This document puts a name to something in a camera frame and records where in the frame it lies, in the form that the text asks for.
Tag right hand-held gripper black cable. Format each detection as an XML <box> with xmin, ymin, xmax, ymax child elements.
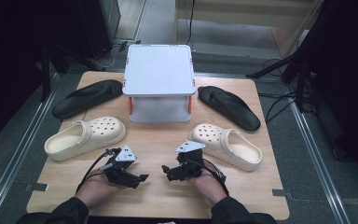
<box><xmin>186</xmin><ymin>158</ymin><xmax>231</xmax><ymax>197</ymax></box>

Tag black hanging cable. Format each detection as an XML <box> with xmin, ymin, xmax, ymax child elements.
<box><xmin>185</xmin><ymin>0</ymin><xmax>197</xmax><ymax>46</ymax></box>

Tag dark curtain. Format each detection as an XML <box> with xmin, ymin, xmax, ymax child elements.
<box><xmin>0</xmin><ymin>0</ymin><xmax>82</xmax><ymax>148</ymax></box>
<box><xmin>295</xmin><ymin>0</ymin><xmax>358</xmax><ymax>175</ymax></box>

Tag cream perforated clog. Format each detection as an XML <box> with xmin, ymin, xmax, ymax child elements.
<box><xmin>44</xmin><ymin>116</ymin><xmax>127</xmax><ymax>162</ymax></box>
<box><xmin>188</xmin><ymin>123</ymin><xmax>264</xmax><ymax>173</ymax></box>

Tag person's left hand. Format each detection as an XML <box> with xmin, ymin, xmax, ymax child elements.
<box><xmin>75</xmin><ymin>169</ymin><xmax>129</xmax><ymax>208</ymax></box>

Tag white two-tier shoe rack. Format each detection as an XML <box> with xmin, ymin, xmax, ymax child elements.
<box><xmin>121</xmin><ymin>44</ymin><xmax>198</xmax><ymax>124</ymax></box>

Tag left hand-held gripper black cable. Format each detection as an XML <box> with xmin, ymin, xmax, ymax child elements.
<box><xmin>76</xmin><ymin>148</ymin><xmax>115</xmax><ymax>194</ymax></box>

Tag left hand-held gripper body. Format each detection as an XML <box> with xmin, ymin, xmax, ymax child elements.
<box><xmin>103</xmin><ymin>144</ymin><xmax>141</xmax><ymax>189</ymax></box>

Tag dark cabinet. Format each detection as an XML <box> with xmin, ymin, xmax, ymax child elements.
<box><xmin>77</xmin><ymin>0</ymin><xmax>121</xmax><ymax>61</ymax></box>

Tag person's right hand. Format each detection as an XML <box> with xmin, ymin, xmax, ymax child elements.
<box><xmin>187</xmin><ymin>169</ymin><xmax>228</xmax><ymax>205</ymax></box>

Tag black metal stand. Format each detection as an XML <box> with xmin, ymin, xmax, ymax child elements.
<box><xmin>35</xmin><ymin>40</ymin><xmax>101</xmax><ymax>103</ymax></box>

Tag grey tape strip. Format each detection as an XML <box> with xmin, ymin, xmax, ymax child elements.
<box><xmin>24</xmin><ymin>182</ymin><xmax>49</xmax><ymax>192</ymax></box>
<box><xmin>272</xmin><ymin>189</ymin><xmax>294</xmax><ymax>199</ymax></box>

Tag black tripod stand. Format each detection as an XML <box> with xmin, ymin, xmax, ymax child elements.
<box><xmin>245</xmin><ymin>46</ymin><xmax>316</xmax><ymax>113</ymax></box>

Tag white floor cable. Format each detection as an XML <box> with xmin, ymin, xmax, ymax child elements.
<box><xmin>91</xmin><ymin>46</ymin><xmax>120</xmax><ymax>71</ymax></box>

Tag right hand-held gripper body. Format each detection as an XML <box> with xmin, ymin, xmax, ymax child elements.
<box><xmin>175</xmin><ymin>140</ymin><xmax>207</xmax><ymax>182</ymax></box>

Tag black flip-flop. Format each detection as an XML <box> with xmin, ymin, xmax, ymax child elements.
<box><xmin>197</xmin><ymin>85</ymin><xmax>261</xmax><ymax>133</ymax></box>
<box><xmin>51</xmin><ymin>78</ymin><xmax>124</xmax><ymax>120</ymax></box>

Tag black floor cables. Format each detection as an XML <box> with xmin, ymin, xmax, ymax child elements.
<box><xmin>257</xmin><ymin>91</ymin><xmax>316</xmax><ymax>124</ymax></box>

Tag metal floor rail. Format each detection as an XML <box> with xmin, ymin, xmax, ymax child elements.
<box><xmin>283</xmin><ymin>83</ymin><xmax>352</xmax><ymax>224</ymax></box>
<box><xmin>0</xmin><ymin>73</ymin><xmax>61</xmax><ymax>224</ymax></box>

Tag hand-held gripper black cable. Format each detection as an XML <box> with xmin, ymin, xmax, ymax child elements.
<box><xmin>76</xmin><ymin>148</ymin><xmax>115</xmax><ymax>194</ymax></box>
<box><xmin>186</xmin><ymin>158</ymin><xmax>231</xmax><ymax>197</ymax></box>

